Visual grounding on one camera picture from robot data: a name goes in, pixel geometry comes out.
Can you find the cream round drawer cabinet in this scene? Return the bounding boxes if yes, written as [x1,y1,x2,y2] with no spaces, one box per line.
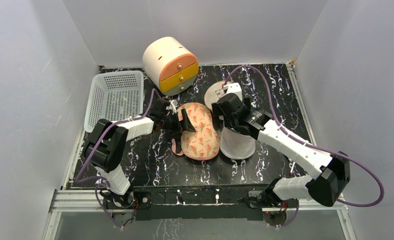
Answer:
[142,36,199,97]

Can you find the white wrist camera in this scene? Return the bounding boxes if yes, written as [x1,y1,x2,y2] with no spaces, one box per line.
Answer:
[169,99,178,114]
[222,83,243,101]

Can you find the white mesh laundry bag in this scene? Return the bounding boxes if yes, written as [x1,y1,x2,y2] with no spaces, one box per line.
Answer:
[220,127,256,160]

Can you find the round beige mesh pouch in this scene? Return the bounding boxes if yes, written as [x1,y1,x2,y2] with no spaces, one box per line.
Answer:
[204,81,227,111]

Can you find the white plastic basket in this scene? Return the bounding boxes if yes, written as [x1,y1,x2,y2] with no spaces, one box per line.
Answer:
[83,70,144,133]

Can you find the floral peach bra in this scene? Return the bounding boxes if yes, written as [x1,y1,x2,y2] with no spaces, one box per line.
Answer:
[172,102,220,161]

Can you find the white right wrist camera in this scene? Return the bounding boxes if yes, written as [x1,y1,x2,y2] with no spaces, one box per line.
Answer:
[222,83,243,101]

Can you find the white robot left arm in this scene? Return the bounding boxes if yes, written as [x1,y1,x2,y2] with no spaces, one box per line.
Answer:
[82,99,196,208]

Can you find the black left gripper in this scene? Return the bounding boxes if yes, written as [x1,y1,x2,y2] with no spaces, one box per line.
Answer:
[161,110,195,139]

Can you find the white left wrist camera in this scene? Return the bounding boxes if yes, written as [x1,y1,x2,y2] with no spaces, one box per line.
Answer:
[169,99,178,114]

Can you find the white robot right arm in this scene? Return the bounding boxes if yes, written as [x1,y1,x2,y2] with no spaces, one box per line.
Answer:
[212,93,350,208]

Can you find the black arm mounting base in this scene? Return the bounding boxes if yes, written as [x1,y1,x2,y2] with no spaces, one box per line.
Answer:
[100,185,300,222]

